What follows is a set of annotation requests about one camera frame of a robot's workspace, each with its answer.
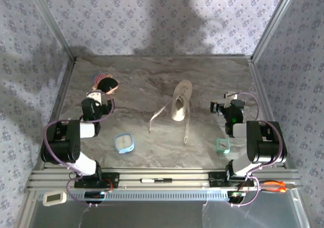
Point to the cream shoelace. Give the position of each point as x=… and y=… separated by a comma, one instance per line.
x=186, y=131

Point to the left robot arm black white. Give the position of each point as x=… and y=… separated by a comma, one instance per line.
x=60, y=142

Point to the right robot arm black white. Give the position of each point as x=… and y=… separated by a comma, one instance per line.
x=265, y=142

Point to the plush doll black hair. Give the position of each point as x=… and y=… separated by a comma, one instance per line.
x=107, y=84

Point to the green square alarm clock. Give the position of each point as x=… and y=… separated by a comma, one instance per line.
x=222, y=145

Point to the blue square clock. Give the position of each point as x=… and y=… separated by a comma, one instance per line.
x=124, y=143

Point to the white black marker pen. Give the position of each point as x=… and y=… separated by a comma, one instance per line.
x=152, y=180

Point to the white digital timer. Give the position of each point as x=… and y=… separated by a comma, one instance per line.
x=54, y=198

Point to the grey metal panel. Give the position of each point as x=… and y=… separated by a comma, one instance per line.
x=152, y=215

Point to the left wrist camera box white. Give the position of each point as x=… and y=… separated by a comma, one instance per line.
x=96, y=96

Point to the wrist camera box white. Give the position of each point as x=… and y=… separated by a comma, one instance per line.
x=231, y=95
x=96, y=96

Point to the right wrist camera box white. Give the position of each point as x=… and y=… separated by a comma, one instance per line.
x=231, y=95

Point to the aluminium side rail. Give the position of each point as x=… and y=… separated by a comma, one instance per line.
x=56, y=111
x=265, y=98

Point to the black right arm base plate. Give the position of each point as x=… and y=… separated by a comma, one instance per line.
x=217, y=180

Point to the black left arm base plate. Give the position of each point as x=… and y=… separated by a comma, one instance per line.
x=111, y=180

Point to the aluminium mounting rail beam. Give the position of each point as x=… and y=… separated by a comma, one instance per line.
x=177, y=173

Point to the aluminium frame post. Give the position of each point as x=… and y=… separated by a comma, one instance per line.
x=53, y=22
x=272, y=22

